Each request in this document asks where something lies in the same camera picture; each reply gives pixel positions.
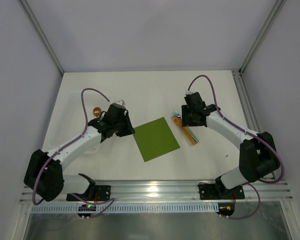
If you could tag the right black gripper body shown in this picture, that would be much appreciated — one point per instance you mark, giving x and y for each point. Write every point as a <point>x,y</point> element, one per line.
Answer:
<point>192,119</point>

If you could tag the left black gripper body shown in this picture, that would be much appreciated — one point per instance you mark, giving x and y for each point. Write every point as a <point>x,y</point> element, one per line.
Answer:
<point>126,125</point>

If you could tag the orange plastic spoon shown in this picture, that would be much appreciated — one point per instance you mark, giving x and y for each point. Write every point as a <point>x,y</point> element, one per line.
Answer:
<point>177,121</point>

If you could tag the iridescent metal fork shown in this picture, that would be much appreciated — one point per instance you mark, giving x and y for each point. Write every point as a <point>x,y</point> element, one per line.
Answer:
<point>175,113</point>

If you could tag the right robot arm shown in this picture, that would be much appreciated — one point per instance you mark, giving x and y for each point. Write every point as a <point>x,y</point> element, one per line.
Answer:
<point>257,151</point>

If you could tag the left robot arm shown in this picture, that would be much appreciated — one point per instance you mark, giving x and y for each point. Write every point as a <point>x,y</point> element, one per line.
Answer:
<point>45,171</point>

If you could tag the green paper napkin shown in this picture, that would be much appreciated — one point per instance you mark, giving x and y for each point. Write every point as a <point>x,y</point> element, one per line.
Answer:
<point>155,139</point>

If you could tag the beige utensil tray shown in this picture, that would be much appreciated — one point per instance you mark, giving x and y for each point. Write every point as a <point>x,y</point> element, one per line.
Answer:
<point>189,136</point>

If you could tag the copper round ball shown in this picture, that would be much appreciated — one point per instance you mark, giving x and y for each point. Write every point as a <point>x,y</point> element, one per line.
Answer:
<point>97,112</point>

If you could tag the white plastic basket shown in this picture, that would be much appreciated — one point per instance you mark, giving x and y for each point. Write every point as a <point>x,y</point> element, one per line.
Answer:
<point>70,120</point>

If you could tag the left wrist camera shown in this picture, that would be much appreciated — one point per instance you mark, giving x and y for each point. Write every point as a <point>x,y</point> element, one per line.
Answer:
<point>121,102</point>

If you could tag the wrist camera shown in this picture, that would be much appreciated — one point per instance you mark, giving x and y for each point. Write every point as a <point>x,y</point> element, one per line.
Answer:
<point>188,92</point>
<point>121,102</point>

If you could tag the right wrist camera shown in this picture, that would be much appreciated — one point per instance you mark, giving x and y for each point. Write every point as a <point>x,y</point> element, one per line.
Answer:
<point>188,92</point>

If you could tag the right aluminium frame rail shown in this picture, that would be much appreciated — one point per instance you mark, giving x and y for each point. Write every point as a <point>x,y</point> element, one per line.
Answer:
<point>245,101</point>

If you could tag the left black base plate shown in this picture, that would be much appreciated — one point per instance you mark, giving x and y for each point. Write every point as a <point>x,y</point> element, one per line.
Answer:
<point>97,193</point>

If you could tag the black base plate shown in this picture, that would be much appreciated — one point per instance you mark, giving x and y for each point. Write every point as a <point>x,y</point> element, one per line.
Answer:
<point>216,191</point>
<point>97,193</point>

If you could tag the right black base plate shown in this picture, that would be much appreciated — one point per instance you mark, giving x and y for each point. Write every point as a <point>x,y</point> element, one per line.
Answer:
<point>216,191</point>

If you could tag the aluminium front rail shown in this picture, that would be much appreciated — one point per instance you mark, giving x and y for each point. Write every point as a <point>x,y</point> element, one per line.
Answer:
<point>141,191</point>

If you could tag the white slotted cable duct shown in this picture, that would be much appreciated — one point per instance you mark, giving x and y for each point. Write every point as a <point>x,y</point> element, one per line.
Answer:
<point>126,208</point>

